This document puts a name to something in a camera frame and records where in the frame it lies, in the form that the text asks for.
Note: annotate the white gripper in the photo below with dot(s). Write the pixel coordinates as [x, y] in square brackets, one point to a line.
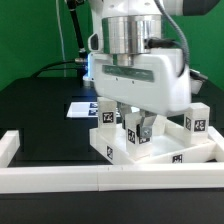
[152, 84]

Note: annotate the white square table top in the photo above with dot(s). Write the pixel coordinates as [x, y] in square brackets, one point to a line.
[170, 143]

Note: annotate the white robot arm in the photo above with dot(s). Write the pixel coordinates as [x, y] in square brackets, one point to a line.
[125, 28]

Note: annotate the white marker sheet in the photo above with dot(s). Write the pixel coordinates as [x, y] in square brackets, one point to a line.
[82, 110]

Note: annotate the white U-shaped obstacle fence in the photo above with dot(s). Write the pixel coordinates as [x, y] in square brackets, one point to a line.
[108, 177]

